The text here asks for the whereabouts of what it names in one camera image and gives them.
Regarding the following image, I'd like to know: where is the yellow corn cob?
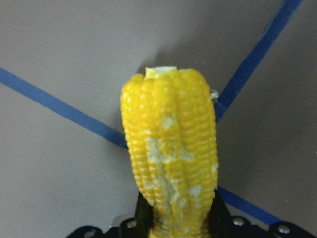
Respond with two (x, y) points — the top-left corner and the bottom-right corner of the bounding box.
(121, 66), (218, 238)

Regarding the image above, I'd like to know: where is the corn left gripper black left finger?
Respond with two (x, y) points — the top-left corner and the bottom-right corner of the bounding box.
(135, 192), (154, 238)

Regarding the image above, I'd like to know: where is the corn left gripper black right finger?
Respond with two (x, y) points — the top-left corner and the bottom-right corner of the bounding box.
(208, 190), (230, 238)

